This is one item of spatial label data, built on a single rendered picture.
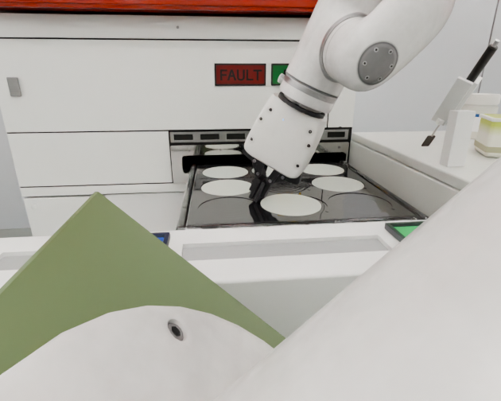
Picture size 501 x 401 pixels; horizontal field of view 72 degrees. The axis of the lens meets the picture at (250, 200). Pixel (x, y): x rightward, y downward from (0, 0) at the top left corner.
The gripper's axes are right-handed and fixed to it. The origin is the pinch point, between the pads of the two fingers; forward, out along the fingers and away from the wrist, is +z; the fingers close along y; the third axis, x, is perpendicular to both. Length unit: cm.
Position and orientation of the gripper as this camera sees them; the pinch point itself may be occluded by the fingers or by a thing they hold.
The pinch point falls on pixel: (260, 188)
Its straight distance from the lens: 58.1
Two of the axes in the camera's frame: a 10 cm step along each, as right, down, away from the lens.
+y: 8.4, 5.2, -1.8
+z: -3.9, 7.9, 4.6
